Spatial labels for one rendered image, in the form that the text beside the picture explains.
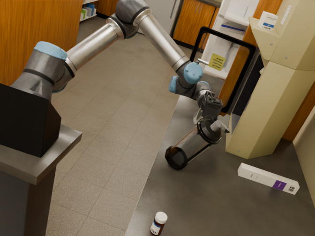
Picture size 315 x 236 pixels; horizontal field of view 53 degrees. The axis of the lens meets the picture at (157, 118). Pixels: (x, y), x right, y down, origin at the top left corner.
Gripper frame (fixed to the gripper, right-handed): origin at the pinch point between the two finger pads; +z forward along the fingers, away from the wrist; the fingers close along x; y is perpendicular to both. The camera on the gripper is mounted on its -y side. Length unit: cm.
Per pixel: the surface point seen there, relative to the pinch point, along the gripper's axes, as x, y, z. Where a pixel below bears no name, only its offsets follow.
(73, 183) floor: -57, -113, -84
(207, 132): -2.3, 0.8, 3.9
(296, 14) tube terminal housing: 22, 44, -23
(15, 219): -65, -54, 9
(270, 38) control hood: 16.8, 32.7, -24.7
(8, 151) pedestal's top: -68, -21, 9
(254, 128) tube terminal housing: 26.4, -6.5, -23.8
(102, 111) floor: -54, -109, -199
